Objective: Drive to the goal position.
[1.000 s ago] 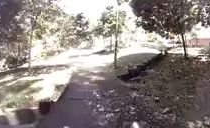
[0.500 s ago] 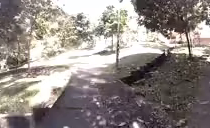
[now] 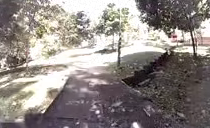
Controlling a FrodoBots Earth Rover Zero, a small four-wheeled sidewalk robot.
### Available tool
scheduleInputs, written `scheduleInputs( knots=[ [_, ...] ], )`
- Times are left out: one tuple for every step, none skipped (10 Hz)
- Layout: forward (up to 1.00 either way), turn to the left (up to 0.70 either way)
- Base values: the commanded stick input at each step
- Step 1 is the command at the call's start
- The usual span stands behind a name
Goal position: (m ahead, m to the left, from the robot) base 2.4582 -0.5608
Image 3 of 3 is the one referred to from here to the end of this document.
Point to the pale dirt ground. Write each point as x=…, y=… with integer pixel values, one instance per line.
x=76, y=63

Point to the slender young tree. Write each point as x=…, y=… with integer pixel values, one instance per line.
x=119, y=33

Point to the dark asphalt path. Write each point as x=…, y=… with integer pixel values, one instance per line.
x=93, y=100

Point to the open drainage ditch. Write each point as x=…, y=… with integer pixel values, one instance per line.
x=146, y=71

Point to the leaf-covered ground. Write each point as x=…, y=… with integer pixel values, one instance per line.
x=179, y=90

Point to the row of trees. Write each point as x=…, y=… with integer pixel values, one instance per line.
x=29, y=33

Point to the large dark tree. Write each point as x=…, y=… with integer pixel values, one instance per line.
x=179, y=20

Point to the red building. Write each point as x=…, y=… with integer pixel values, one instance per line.
x=199, y=38

